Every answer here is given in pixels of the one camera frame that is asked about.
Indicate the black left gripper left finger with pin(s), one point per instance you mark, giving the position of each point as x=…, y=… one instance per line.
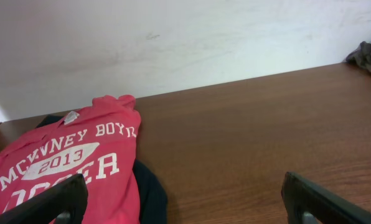
x=65, y=202

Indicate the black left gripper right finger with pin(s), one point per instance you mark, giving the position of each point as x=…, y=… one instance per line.
x=307, y=202

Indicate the red printed t-shirt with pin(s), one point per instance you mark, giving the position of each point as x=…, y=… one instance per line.
x=17, y=159

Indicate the navy blue garment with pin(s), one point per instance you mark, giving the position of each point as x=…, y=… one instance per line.
x=151, y=193

